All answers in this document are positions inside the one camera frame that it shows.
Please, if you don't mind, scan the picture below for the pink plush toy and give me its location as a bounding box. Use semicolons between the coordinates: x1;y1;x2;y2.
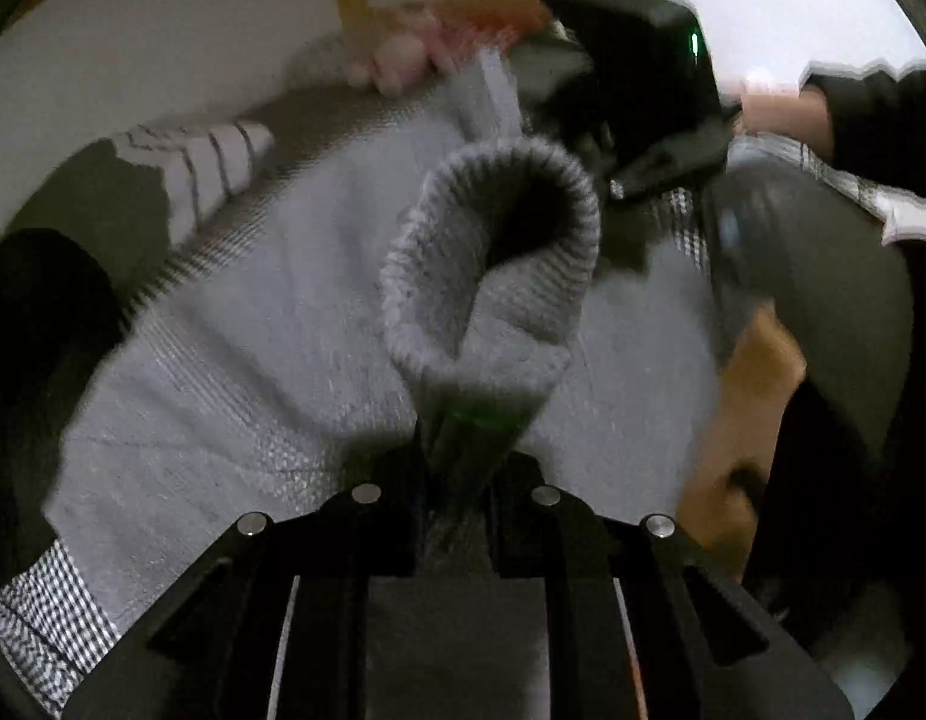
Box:
345;6;465;96

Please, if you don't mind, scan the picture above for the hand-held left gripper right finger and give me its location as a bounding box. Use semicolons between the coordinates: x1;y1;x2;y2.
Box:
485;457;846;720

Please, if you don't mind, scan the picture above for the black fuzzy blanket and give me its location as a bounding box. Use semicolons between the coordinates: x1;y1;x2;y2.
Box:
0;229;138;586

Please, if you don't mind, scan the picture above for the red white striped cloth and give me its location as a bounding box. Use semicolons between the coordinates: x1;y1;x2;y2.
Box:
433;15;525;55

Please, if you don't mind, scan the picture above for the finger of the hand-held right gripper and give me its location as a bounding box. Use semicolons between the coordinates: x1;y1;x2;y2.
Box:
599;191;705;272

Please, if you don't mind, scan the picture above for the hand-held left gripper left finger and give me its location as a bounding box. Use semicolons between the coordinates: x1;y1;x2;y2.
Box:
73;442;426;720

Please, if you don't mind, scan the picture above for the grey white striped pillow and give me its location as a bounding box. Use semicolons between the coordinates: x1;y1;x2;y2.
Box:
95;34;449;242

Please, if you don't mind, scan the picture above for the grey knit sweater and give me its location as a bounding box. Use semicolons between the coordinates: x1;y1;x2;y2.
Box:
43;45;734;720

